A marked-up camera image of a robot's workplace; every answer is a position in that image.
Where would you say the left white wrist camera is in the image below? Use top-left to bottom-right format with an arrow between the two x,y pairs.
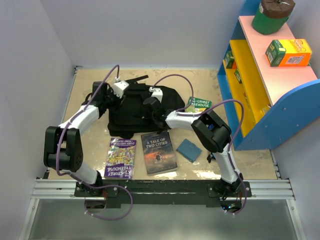
111,80 -> 129,99

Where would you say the small green box shelf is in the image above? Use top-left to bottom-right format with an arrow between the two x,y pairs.
224,50 -> 237,69
234,69 -> 242,84

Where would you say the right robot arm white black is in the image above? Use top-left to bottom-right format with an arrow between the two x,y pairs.
143,97 -> 247,197

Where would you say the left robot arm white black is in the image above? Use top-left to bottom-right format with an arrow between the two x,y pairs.
43,81 -> 119,196

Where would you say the orange green crayon box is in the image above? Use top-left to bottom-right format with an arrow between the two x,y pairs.
265,38 -> 313,67

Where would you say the purple 52-storey treehouse book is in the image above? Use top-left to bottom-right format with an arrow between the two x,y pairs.
104,137 -> 137,180

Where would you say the blue pencil case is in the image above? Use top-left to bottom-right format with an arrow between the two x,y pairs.
206,152 -> 216,163

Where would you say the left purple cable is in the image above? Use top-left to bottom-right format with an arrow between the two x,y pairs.
55,64 -> 135,221

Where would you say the green brown cylinder container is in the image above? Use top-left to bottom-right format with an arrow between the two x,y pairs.
251,0 -> 296,35

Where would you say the green 104-storey treehouse book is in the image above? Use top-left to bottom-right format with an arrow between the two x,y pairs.
184,96 -> 212,114

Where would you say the aluminium rail frame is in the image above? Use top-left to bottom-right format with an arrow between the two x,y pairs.
18,67 -> 306,240

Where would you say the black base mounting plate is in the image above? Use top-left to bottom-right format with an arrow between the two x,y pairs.
74,179 -> 252,210

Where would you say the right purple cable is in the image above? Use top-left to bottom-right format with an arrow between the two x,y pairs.
152,74 -> 249,215

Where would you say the blue leather wallet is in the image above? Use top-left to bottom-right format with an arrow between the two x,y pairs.
176,139 -> 202,163

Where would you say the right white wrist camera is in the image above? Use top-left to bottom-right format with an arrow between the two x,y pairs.
149,86 -> 164,103

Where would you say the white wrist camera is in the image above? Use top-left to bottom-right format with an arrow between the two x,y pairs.
149,86 -> 164,103
111,80 -> 129,99

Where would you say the purple cable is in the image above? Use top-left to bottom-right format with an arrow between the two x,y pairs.
55,64 -> 135,221
152,74 -> 249,215

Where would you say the tale of two cities book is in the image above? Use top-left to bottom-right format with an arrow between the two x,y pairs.
141,130 -> 178,176

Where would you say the small green box upper shelf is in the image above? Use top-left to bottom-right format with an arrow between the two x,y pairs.
224,50 -> 237,69

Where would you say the black student backpack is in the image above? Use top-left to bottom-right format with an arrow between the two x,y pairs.
84,74 -> 186,139

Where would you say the small green box lower shelf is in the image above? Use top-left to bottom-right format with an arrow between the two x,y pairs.
234,69 -> 242,84

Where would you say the colourful wooden shelf unit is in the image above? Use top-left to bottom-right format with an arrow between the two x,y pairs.
217,0 -> 320,151

